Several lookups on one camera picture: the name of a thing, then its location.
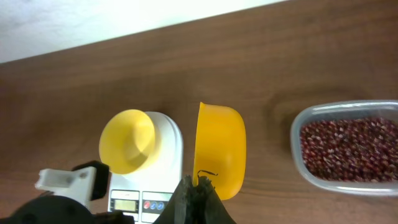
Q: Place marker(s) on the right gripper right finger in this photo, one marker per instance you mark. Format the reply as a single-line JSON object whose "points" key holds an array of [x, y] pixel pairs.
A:
{"points": [[209, 208]]}

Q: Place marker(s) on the yellow plastic bowl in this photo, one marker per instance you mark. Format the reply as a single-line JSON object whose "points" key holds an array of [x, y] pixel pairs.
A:
{"points": [[128, 142]]}

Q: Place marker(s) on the white digital kitchen scale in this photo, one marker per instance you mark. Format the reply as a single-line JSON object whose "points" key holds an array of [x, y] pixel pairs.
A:
{"points": [[144, 193]]}

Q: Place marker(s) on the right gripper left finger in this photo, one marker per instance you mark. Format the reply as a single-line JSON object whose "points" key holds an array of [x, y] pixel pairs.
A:
{"points": [[179, 209]]}

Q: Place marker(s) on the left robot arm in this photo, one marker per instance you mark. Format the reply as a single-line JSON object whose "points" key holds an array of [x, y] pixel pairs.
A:
{"points": [[62, 210]]}

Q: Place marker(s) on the clear plastic bean container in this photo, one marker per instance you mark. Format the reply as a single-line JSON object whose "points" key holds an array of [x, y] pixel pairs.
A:
{"points": [[343, 110]]}

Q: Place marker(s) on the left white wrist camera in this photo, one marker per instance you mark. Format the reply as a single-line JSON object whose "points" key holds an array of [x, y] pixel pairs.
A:
{"points": [[84, 183]]}

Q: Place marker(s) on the red adzuki beans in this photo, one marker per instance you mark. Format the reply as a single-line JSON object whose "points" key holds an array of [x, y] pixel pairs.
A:
{"points": [[351, 150]]}

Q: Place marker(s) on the yellow measuring scoop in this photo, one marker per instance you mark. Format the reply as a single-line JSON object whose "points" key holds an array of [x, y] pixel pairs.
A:
{"points": [[220, 149]]}

